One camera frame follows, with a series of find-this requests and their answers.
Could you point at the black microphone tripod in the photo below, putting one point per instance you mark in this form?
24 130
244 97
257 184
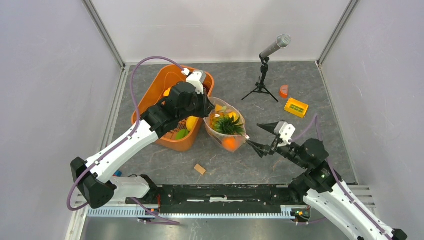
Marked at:
260 87

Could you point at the grey microphone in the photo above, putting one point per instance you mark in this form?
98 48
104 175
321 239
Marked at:
281 42

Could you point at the orange spiky fruit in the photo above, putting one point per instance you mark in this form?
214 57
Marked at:
229 128

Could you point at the wooden block near bin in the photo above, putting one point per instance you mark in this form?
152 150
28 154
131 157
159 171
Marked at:
201 170

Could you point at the green star fruit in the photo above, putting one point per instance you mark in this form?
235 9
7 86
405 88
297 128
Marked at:
181 134

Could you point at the yellow bell pepper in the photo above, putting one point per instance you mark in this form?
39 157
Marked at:
223 114

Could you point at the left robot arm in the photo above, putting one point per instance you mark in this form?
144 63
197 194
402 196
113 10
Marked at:
94 177

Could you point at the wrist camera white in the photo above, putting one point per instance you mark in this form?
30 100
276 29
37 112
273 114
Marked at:
284 132
195 78

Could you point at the yellow pear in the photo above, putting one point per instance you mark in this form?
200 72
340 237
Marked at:
191 123

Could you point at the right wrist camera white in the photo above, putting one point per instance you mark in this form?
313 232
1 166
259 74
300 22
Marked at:
284 132

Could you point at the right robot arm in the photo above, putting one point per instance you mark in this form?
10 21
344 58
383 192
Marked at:
322 188

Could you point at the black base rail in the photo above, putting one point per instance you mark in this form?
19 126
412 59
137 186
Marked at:
224 201

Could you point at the red blue toy brick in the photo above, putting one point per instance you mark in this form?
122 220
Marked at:
118 173

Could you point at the orange plastic bin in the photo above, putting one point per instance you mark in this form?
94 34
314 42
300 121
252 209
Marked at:
167 77

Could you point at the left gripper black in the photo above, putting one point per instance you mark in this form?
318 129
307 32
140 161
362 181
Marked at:
207 106

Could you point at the clear zip top bag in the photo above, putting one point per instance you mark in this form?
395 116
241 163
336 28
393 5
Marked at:
217 137

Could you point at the yellow toy brick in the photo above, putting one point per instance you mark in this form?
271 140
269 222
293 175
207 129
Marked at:
296 107

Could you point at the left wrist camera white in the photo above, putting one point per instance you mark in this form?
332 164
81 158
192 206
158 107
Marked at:
195 78

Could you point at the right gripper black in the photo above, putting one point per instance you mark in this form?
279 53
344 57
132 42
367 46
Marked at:
261 149

